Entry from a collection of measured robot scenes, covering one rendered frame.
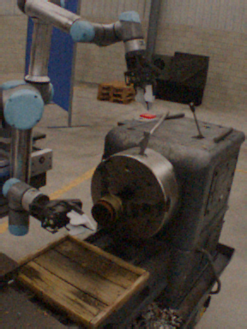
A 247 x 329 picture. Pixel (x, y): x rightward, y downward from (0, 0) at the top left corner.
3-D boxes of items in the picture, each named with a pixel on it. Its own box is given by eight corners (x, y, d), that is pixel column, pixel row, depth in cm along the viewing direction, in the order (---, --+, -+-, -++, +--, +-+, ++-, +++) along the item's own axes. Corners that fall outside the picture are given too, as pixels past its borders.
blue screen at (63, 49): (10, 90, 920) (15, 8, 841) (37, 90, 958) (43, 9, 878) (48, 128, 585) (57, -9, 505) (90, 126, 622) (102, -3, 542)
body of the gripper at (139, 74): (125, 88, 118) (119, 55, 116) (138, 86, 125) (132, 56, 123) (144, 84, 114) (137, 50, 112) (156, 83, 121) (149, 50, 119)
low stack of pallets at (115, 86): (113, 94, 998) (115, 80, 983) (141, 98, 972) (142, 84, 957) (95, 99, 886) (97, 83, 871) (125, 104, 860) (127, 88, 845)
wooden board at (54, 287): (67, 240, 126) (67, 231, 125) (148, 281, 108) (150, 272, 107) (6, 275, 102) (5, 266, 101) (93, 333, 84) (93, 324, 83)
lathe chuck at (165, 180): (99, 208, 138) (111, 136, 125) (165, 244, 123) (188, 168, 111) (84, 216, 130) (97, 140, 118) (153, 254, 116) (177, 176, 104)
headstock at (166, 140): (155, 176, 197) (165, 110, 184) (232, 202, 174) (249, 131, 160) (91, 212, 149) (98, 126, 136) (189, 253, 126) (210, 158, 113)
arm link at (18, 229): (28, 222, 122) (30, 195, 119) (30, 238, 112) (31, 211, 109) (8, 221, 120) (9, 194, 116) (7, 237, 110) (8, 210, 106)
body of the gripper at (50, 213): (54, 236, 96) (27, 219, 102) (74, 226, 103) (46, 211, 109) (56, 213, 94) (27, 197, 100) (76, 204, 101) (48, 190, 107)
